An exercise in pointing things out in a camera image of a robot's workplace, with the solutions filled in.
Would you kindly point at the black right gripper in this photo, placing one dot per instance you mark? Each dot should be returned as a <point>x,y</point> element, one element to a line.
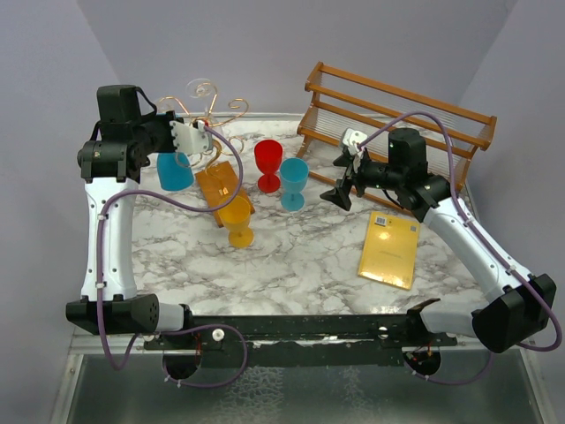
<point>340,194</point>

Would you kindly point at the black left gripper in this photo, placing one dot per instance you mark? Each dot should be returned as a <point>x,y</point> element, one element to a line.
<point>164,119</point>

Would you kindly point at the blue plastic goblet front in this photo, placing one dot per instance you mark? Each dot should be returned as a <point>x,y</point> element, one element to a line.
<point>174,171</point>

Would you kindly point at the blue plastic goblet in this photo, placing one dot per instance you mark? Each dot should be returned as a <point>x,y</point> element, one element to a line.
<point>174,171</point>
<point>294,173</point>

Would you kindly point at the ribbed clear wine glass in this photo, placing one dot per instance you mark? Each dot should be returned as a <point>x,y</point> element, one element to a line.
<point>202,88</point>

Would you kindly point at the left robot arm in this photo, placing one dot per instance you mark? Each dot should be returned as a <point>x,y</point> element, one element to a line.
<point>110,164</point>

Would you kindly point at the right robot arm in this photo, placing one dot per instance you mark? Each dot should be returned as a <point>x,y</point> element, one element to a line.
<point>518,303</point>

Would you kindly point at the blue plastic goblet near rack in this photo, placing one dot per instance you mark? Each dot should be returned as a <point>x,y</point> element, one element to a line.
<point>294,173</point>

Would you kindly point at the wooden shelf rack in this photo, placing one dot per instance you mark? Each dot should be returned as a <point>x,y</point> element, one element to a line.
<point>343,99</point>

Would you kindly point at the yellow book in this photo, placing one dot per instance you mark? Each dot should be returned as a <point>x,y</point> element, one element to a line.
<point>390,250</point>

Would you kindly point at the red plastic goblet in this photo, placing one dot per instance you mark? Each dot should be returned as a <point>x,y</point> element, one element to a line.
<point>268,158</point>

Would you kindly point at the yellow plastic goblet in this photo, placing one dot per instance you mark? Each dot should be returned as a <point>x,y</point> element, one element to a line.
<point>236,217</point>

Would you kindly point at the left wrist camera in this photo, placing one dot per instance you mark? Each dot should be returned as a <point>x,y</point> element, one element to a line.
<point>193,139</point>

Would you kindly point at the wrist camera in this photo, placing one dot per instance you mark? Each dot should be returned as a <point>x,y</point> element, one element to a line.
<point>193,139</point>
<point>351,140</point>

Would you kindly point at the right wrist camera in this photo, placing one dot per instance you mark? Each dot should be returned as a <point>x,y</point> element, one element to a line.
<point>351,140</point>

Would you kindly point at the gold wire glass rack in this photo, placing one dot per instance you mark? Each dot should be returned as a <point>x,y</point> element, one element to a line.
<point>165,104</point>

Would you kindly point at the aluminium table frame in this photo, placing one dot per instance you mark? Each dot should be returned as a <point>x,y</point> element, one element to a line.
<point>516,389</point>

